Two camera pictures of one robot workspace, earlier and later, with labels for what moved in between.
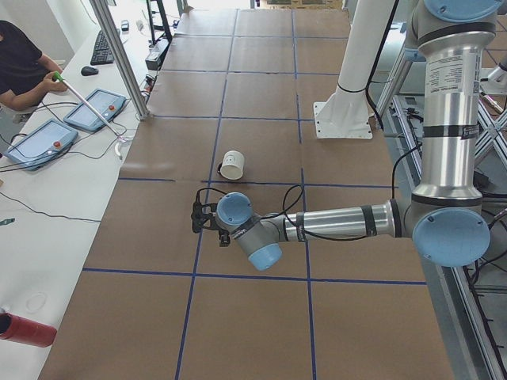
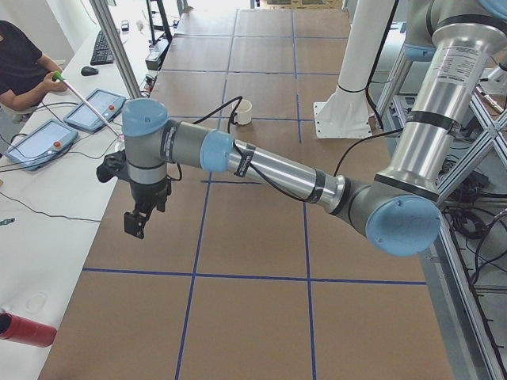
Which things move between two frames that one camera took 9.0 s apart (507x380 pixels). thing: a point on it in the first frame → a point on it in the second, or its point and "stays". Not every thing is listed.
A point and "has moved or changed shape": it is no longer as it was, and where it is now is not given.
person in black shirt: [25, 74] stays
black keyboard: [102, 53] stays
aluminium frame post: [107, 25] stays
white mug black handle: [232, 165] has moved or changed shape
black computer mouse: [89, 70] stays
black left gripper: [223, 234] → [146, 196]
